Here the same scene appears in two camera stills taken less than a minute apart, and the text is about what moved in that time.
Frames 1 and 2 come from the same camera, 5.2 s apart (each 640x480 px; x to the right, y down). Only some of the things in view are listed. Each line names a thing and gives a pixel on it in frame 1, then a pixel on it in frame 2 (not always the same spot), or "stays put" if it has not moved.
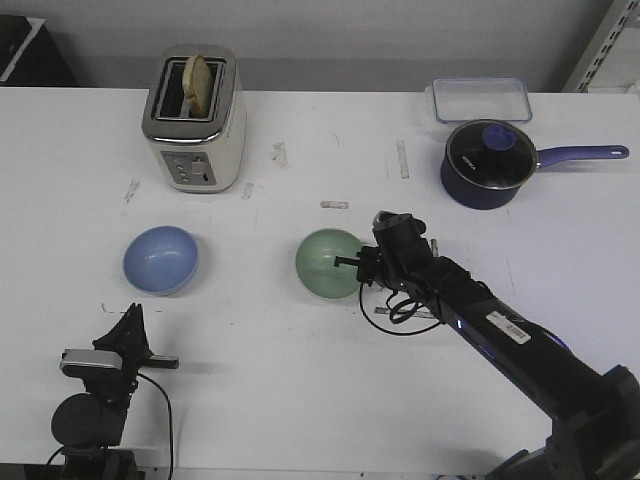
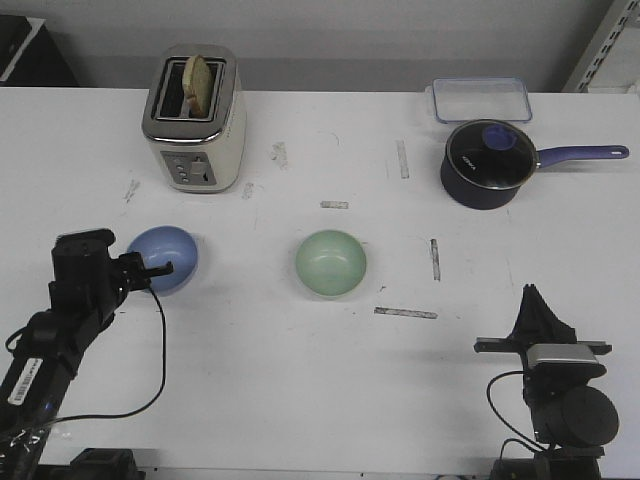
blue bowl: (161, 260) stays put
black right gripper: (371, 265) to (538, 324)
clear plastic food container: (458, 99) stays put
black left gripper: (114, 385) to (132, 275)
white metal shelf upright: (607, 32) stays put
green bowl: (315, 264) stays put
